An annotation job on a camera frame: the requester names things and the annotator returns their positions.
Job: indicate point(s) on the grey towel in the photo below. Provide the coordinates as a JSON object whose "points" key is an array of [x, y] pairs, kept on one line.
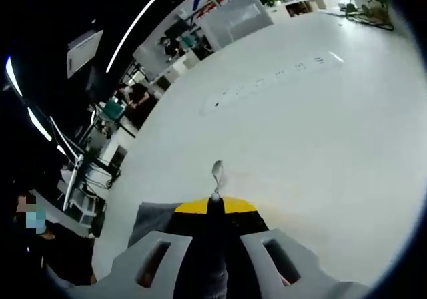
{"points": [[150, 219]]}

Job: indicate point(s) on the open wooden cabinet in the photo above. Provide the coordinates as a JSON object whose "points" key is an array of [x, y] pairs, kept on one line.
{"points": [[300, 8]]}

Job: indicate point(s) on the person's dark clothed body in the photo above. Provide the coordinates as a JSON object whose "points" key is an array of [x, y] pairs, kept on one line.
{"points": [[66, 262]]}

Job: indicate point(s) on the white side desk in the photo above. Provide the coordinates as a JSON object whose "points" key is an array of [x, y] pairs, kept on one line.
{"points": [[75, 179]]}

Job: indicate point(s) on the green chair back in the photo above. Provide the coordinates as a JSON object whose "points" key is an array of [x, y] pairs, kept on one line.
{"points": [[113, 110]]}

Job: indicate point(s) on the white power strip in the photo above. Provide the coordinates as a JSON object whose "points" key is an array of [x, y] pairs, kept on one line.
{"points": [[267, 78]]}

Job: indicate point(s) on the ceiling air conditioner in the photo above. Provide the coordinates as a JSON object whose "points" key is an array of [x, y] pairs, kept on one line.
{"points": [[83, 53]]}

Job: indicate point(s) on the ceiling light strip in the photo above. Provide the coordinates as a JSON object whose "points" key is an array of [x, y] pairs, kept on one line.
{"points": [[143, 12]]}

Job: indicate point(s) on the grey partition panel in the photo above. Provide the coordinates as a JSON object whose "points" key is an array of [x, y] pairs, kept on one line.
{"points": [[237, 18]]}

